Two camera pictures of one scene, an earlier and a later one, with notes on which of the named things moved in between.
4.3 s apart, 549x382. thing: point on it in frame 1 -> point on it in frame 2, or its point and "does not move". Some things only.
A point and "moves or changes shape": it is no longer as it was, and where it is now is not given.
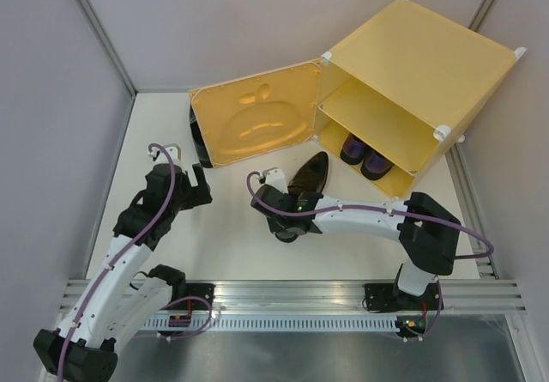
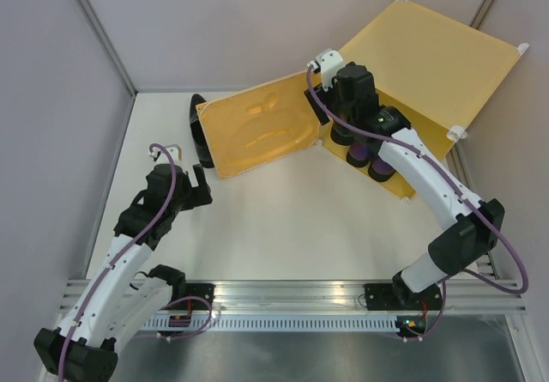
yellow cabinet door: [259, 114] moves or changes shape
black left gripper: [197, 196] does not move
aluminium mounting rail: [327, 297] does not move
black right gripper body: [277, 226] -> [331, 100]
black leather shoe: [310, 177] -> [341, 135]
